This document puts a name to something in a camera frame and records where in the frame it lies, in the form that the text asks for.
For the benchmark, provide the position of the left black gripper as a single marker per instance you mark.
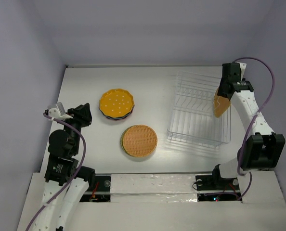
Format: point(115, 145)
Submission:
point(81, 113)

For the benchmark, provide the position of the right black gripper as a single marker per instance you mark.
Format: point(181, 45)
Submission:
point(226, 89)

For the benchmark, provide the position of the orange woven plate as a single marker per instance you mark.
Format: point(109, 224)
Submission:
point(220, 105)
point(139, 140)

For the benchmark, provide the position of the yellow dotted plate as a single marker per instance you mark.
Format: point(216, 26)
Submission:
point(116, 102)

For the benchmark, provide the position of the blue dotted plate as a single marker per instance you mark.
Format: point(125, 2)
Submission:
point(116, 117)

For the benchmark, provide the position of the woven bamboo plate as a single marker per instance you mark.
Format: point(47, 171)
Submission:
point(122, 144)

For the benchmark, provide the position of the pink dotted plate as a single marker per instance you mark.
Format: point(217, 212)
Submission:
point(117, 118)

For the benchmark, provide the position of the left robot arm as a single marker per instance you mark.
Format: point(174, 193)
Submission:
point(66, 179)

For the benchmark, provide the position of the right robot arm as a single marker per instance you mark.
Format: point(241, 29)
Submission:
point(262, 146)

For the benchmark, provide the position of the white foam block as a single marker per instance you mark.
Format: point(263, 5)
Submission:
point(152, 188)

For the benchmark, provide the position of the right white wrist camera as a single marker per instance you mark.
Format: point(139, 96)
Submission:
point(243, 68)

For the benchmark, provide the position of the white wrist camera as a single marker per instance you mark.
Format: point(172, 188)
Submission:
point(56, 111)
point(243, 68)

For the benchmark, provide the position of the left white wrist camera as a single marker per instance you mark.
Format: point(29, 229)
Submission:
point(56, 111)

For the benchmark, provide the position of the white wire dish rack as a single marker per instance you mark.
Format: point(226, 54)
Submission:
point(192, 117)

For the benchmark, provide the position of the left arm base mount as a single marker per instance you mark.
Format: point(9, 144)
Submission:
point(100, 192)

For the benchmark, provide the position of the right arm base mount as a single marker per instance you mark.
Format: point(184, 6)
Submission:
point(210, 191)

